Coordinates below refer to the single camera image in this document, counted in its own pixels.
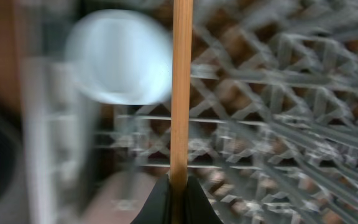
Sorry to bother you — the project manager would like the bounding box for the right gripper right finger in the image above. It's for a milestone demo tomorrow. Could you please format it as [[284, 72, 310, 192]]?
[[183, 176, 223, 224]]

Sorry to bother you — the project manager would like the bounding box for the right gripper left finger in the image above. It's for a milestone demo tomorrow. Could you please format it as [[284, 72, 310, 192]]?
[[131, 174, 172, 224]]

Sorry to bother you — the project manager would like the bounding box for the wooden chopstick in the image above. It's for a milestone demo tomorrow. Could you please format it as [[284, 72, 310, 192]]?
[[170, 0, 193, 224]]

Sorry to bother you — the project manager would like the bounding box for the grey dishwasher rack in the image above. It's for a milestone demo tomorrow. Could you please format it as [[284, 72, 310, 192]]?
[[19, 0, 358, 223]]

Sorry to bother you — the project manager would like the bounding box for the blue cup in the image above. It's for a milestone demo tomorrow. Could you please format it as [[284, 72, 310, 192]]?
[[65, 9, 173, 105]]

